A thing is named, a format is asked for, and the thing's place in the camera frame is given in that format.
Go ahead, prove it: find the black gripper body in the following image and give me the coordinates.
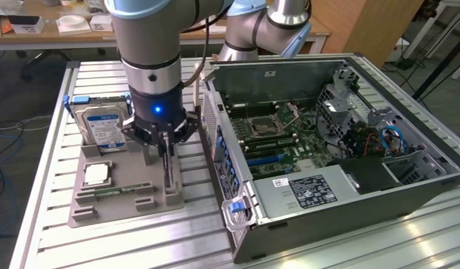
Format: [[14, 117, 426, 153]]
[[128, 85, 189, 133]]

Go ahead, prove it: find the GPU graphics card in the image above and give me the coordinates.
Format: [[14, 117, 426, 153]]
[[158, 131, 178, 194]]

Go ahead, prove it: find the hard disk with blue carrier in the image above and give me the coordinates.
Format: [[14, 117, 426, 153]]
[[62, 94, 135, 154]]

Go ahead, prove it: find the black RAM slot bank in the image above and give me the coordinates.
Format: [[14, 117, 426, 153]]
[[226, 100, 278, 118]]

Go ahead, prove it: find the silver CPU chip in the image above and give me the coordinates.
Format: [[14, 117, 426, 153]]
[[83, 164, 111, 186]]

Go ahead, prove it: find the CPU socket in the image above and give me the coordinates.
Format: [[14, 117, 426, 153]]
[[250, 114, 283, 140]]

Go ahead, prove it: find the green RAM stick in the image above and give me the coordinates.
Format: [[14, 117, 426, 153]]
[[92, 184, 139, 197]]

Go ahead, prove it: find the RAM stick in motherboard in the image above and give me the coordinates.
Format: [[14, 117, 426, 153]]
[[246, 136, 296, 151]]

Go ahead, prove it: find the blue expansion slot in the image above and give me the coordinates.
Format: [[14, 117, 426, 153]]
[[246, 155, 283, 166]]

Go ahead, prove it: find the grey parts rack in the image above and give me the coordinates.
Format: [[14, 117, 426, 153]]
[[66, 137, 187, 229]]

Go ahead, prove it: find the metal socket cover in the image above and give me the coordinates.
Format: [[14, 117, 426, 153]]
[[273, 101, 302, 120]]

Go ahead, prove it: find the green motherboard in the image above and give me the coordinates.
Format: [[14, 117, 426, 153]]
[[225, 99, 344, 180]]

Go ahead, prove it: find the large blue case latch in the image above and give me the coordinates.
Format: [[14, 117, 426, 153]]
[[227, 200, 246, 215]]

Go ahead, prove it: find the white carton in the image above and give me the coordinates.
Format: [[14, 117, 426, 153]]
[[88, 14, 115, 33]]

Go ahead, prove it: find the wooden desk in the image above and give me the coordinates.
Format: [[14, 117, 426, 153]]
[[0, 0, 333, 61]]

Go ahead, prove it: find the silver chipset heatsink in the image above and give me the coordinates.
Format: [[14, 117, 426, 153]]
[[291, 160, 318, 171]]

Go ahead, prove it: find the black office chair base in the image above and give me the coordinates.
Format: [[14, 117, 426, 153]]
[[15, 49, 72, 82]]

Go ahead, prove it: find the white square dish box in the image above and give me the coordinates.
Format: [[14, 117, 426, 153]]
[[55, 15, 92, 36]]

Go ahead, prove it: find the grey power supply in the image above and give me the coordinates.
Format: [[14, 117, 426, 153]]
[[251, 164, 362, 220]]

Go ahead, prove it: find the metal drive cage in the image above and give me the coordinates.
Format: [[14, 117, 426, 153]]
[[314, 67, 372, 141]]

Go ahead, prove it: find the white box with black lid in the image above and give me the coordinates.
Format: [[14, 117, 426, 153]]
[[8, 15, 47, 35]]

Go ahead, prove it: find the open black PC case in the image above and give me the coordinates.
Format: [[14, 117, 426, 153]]
[[199, 54, 460, 265]]

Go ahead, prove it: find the wooden cabinet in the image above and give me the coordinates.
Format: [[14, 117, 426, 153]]
[[312, 0, 432, 68]]

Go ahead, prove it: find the metal disk bay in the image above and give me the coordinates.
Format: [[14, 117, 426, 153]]
[[381, 144, 460, 187]]

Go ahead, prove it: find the black stand pole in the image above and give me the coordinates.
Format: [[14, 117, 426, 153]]
[[412, 0, 460, 100]]

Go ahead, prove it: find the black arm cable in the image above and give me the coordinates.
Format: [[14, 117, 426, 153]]
[[179, 0, 213, 87]]

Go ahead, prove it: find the blue floor cable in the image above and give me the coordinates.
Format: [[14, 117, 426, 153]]
[[0, 120, 32, 239]]

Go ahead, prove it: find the red orange wire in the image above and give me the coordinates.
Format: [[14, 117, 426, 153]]
[[366, 133, 382, 157]]

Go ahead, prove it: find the blue data wire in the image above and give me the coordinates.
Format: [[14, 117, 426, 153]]
[[378, 125, 409, 157]]

